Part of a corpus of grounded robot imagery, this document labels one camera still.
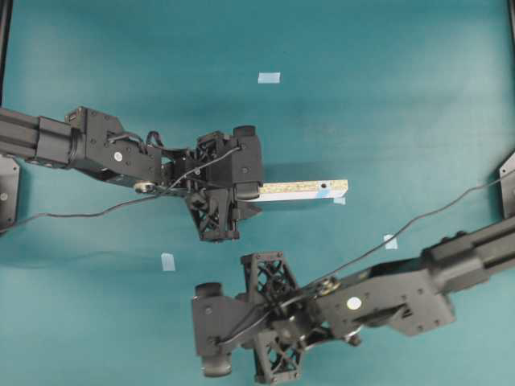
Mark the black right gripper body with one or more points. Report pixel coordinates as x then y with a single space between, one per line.
284 321

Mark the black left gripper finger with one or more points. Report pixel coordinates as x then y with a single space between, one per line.
246 210

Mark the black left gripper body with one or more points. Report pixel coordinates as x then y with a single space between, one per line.
205 178

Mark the white chipboard wooden board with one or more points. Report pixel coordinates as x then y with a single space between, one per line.
301 190

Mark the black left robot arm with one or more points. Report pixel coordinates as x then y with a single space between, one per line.
91 142

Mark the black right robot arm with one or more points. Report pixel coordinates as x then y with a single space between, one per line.
410 296

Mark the blue tape left marker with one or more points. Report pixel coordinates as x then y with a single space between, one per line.
168 262

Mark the blue tape marker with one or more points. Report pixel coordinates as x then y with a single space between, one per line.
391 242
269 77
168 262

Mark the blue tape top marker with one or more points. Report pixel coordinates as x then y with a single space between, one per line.
269 77

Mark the blue tape right marker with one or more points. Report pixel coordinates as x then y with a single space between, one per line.
391 242

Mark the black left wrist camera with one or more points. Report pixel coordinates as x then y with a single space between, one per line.
247 171

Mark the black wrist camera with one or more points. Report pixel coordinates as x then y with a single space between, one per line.
247 171
214 317

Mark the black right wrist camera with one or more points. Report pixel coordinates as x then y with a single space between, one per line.
214 317

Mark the black left frame rail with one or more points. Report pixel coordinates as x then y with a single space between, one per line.
5 21

